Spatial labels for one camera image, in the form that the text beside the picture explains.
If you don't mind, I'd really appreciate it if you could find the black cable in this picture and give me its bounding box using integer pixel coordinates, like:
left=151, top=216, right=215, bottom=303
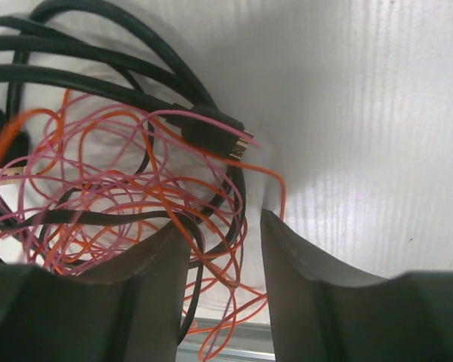
left=0, top=0, right=256, bottom=346

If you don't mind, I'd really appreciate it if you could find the pink wire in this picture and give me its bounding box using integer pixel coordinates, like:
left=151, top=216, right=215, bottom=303
left=0, top=94, right=263, bottom=359

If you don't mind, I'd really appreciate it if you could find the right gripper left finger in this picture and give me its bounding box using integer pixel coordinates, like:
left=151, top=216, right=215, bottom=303
left=0, top=225, right=190, bottom=361

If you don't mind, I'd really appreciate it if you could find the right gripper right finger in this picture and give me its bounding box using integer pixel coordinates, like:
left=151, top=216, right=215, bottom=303
left=260, top=210, right=453, bottom=361

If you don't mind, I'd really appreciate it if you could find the orange wire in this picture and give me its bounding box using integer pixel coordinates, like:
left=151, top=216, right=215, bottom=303
left=0, top=88, right=288, bottom=361

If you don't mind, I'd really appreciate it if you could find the aluminium mounting rail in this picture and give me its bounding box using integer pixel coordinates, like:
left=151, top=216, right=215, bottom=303
left=176, top=322, right=276, bottom=361

